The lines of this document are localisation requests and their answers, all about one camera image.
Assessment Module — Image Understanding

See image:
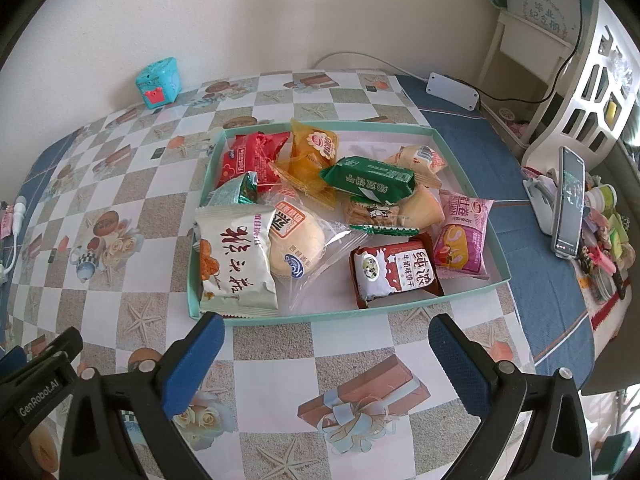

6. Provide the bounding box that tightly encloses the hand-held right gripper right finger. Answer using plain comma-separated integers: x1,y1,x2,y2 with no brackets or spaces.
428,312,594,480

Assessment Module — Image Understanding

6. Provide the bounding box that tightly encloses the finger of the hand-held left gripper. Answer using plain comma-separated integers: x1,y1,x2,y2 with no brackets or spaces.
37,326,84,361

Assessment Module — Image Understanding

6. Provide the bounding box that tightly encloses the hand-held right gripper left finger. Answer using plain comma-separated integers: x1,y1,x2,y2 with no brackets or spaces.
62,311,227,480

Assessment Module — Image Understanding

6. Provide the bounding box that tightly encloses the red-white milk biscuit packet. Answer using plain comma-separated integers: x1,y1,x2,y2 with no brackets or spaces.
348,239,446,310

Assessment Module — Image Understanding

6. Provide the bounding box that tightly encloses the pink cake packet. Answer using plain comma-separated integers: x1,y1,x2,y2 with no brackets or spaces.
431,190,496,281

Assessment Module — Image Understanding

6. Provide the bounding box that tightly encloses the teal cardboard tray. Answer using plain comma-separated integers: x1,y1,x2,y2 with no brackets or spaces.
186,120,512,328

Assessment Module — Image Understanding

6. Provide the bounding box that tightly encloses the clear bun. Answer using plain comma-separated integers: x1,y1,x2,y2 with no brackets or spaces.
267,199,353,311

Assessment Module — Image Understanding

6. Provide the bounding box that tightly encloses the green-edged cookie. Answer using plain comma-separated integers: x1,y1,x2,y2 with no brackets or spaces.
342,194,422,237

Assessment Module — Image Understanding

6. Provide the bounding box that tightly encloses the green foil candy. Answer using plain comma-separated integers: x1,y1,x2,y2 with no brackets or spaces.
199,171,260,209

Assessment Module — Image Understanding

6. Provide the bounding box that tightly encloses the green snack packet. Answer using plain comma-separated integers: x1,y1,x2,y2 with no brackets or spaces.
320,156,417,200

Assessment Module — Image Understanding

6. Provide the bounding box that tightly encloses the beige biscuit packet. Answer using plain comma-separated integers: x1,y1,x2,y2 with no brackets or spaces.
382,144,448,227

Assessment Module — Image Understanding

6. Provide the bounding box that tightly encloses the red snack packet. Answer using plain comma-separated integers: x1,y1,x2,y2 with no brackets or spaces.
214,131,292,192

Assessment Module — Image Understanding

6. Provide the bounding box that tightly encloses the yellow snack packet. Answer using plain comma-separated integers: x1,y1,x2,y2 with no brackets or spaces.
270,119,340,211

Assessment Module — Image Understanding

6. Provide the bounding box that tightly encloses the checkered printed tablecloth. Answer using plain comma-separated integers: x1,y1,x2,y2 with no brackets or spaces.
0,67,596,480

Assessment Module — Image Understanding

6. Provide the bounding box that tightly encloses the white phone stand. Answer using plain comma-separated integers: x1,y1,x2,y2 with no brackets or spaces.
522,167,561,236

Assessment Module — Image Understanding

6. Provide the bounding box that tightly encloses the smartphone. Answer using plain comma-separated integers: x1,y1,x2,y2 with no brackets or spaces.
551,146,587,260

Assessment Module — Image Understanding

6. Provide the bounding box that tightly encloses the white cutout shelf panel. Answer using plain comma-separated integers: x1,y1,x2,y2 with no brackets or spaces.
522,15,640,166

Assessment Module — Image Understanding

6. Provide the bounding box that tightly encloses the white power strip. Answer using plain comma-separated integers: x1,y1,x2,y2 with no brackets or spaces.
425,72,481,111

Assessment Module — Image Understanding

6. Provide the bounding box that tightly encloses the teal toy cube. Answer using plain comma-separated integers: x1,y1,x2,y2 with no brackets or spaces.
136,56,182,110

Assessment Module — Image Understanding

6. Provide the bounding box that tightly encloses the white wooden stand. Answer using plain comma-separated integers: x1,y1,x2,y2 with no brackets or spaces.
475,10,583,111

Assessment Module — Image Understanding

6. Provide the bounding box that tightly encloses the white earphone cable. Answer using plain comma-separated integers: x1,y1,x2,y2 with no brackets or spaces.
0,199,29,281

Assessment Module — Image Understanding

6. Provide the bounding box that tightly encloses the black cable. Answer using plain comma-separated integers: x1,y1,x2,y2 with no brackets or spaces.
477,0,588,106

